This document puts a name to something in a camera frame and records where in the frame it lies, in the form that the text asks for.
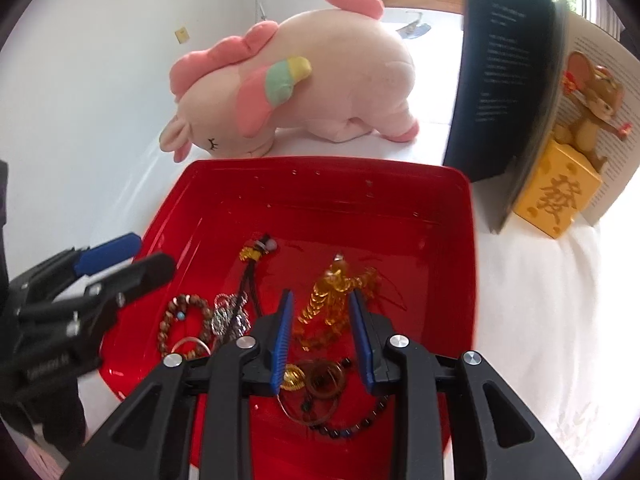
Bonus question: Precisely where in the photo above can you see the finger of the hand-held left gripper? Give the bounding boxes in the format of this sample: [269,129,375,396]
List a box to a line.
[17,252,177,348]
[10,232,143,301]

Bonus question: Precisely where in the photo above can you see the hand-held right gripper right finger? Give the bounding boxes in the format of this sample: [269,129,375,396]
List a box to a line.
[348,290,583,480]

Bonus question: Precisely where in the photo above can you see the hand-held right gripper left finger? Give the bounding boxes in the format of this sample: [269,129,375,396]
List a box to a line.
[60,288,296,480]

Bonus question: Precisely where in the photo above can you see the brown agate ring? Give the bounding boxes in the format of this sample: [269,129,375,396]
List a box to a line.
[305,360,346,396]

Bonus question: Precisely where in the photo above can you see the wooden bead bracelet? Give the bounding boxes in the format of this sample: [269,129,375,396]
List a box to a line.
[160,294,213,361]

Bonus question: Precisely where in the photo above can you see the silver ball chain necklace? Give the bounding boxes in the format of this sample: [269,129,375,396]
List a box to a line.
[210,292,251,338]

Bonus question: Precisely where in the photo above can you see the amber bead necklace with pendant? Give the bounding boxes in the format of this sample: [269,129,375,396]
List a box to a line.
[292,252,401,353]

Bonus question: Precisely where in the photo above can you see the small silver ring bangle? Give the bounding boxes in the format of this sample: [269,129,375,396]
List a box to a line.
[167,337,213,361]

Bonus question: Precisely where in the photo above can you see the dark bead bracelet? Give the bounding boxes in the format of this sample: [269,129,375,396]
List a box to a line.
[307,395,391,441]

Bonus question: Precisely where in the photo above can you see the gold charm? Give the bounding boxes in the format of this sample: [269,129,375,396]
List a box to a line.
[237,232,281,318]

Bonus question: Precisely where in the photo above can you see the red tin box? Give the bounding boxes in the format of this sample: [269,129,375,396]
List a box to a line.
[97,157,476,480]

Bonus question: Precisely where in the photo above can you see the person's left forearm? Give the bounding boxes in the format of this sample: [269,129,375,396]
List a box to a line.
[22,442,71,480]

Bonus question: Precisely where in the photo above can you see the white embroidered tablecloth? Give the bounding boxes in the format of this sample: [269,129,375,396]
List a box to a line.
[75,5,640,480]

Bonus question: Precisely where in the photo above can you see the mouse figurine on yellow block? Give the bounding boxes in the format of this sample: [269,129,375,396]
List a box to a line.
[515,51,632,240]

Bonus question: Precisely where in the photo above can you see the pink plush toy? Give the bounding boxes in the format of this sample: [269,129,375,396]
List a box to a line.
[159,0,420,165]

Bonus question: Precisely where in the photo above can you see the black cover book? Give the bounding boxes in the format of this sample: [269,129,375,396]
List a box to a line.
[442,0,640,236]

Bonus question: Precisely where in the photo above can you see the small blue grey object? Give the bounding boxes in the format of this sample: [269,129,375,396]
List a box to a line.
[397,12,431,41]

